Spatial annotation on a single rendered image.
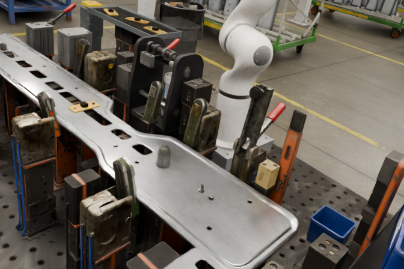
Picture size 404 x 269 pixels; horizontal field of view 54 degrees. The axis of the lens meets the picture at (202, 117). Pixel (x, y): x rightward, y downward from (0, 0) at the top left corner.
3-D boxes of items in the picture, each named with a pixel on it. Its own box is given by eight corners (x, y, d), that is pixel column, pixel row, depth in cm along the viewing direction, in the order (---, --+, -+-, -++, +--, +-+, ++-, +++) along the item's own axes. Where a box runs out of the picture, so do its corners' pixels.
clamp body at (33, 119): (10, 225, 109) (-1, 114, 93) (52, 207, 118) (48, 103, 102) (26, 245, 104) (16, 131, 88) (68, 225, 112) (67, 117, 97)
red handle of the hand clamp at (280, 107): (235, 143, 93) (275, 98, 98) (237, 148, 95) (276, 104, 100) (249, 151, 91) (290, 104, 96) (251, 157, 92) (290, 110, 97)
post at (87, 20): (78, 105, 177) (78, 5, 156) (93, 101, 182) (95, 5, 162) (88, 111, 172) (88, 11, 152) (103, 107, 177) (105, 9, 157)
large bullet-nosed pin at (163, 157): (153, 168, 94) (155, 144, 91) (163, 163, 96) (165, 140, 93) (162, 174, 92) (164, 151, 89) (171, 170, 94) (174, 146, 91)
